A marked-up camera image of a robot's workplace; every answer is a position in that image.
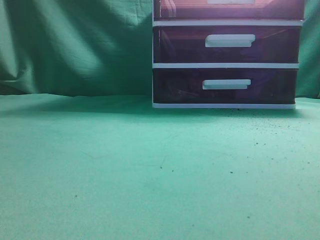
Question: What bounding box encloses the white plastic drawer cabinet frame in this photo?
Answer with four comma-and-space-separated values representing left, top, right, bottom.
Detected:
152, 3, 304, 109

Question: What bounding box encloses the green cloth backdrop and cover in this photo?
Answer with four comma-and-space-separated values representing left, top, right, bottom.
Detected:
0, 0, 320, 240

